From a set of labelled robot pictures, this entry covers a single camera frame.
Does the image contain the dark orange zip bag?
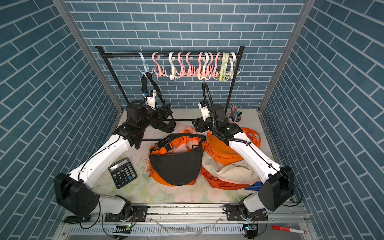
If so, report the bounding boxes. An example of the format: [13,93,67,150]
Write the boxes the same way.
[148,131,206,187]

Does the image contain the pink hook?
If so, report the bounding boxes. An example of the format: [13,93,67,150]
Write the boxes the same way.
[212,53,221,80]
[178,52,186,78]
[195,52,203,81]
[206,53,214,80]
[152,52,168,78]
[186,52,194,78]

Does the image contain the white hook right end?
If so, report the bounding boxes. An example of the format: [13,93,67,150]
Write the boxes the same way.
[229,52,237,79]

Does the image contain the white hook left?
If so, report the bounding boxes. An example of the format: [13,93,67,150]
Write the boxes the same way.
[168,52,180,81]

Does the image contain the red white marker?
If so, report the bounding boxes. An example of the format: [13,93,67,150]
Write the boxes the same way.
[273,226,307,235]

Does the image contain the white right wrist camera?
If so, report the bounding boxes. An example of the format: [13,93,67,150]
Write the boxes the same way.
[198,100,211,121]

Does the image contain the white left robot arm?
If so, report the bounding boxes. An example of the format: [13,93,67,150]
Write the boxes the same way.
[54,101,173,222]

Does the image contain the pink metal pen bucket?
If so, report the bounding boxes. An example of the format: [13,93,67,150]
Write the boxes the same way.
[229,105,242,125]

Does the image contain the blue card device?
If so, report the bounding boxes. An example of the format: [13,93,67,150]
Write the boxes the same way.
[245,182,263,191]

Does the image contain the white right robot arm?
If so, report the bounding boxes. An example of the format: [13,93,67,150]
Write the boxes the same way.
[193,82,296,220]

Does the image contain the white hook middle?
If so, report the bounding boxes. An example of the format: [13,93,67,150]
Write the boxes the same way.
[201,52,210,80]

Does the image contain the black clothes rack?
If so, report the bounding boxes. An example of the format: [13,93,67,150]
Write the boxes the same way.
[95,45,246,150]

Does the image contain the green hook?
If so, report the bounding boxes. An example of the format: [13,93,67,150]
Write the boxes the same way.
[219,53,229,82]

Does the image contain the light blue hook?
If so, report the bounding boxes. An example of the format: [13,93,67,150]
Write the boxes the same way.
[138,52,153,74]

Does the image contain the beige bag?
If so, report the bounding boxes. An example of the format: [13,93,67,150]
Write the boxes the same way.
[202,153,259,185]

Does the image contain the black calculator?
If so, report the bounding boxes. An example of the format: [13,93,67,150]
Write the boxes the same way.
[108,158,138,189]

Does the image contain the black crescent bag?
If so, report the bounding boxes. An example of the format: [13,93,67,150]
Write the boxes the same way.
[149,132,207,187]

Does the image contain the white hook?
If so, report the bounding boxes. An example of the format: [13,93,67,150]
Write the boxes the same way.
[201,52,210,80]
[168,52,180,81]

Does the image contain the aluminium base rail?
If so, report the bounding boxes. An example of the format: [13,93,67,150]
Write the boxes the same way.
[53,203,318,240]

